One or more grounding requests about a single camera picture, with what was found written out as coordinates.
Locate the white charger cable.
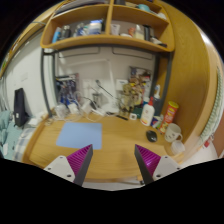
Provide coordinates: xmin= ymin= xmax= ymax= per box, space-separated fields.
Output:
xmin=49 ymin=91 xmax=108 ymax=124

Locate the colourful printed box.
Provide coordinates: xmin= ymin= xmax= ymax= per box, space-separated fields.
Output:
xmin=129 ymin=66 xmax=153 ymax=98

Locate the light blue mouse pad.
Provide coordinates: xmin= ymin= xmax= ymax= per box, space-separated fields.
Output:
xmin=55 ymin=121 xmax=104 ymax=151

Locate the white charger block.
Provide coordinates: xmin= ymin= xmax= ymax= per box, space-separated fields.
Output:
xmin=68 ymin=103 xmax=79 ymax=115

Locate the brown robot figure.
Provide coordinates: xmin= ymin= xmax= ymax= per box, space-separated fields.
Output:
xmin=119 ymin=83 xmax=143 ymax=114

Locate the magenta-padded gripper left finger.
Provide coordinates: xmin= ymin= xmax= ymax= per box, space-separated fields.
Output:
xmin=43 ymin=143 xmax=94 ymax=187

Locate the wooden shelf unit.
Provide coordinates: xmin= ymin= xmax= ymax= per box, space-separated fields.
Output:
xmin=39 ymin=0 xmax=176 ymax=53

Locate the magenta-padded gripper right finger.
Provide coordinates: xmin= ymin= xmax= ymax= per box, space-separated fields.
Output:
xmin=134 ymin=144 xmax=182 ymax=186

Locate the red yellow-lidded chips can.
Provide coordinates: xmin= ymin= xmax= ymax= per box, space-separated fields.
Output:
xmin=158 ymin=100 xmax=180 ymax=135

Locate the silver gooseneck desk lamp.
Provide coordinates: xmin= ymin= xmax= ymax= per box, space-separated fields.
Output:
xmin=91 ymin=79 xmax=119 ymax=108

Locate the white printed mug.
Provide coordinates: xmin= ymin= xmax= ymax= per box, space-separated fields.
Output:
xmin=164 ymin=123 xmax=184 ymax=144

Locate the clear plastic container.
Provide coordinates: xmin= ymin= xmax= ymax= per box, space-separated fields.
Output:
xmin=54 ymin=103 xmax=69 ymax=120

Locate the white blue-labelled wall box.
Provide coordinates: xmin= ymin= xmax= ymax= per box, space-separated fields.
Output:
xmin=115 ymin=78 xmax=129 ymax=91

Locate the white red-capped pump bottle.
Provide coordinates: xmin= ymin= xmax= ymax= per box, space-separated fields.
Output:
xmin=139 ymin=96 xmax=156 ymax=127

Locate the teal checked bedding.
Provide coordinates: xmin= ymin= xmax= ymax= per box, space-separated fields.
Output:
xmin=0 ymin=110 xmax=22 ymax=159

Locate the dark grey metal frame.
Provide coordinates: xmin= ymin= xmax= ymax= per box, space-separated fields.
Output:
xmin=40 ymin=44 xmax=174 ymax=118

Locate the black computer mouse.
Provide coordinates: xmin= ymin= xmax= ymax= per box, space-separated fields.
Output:
xmin=145 ymin=129 xmax=158 ymax=143

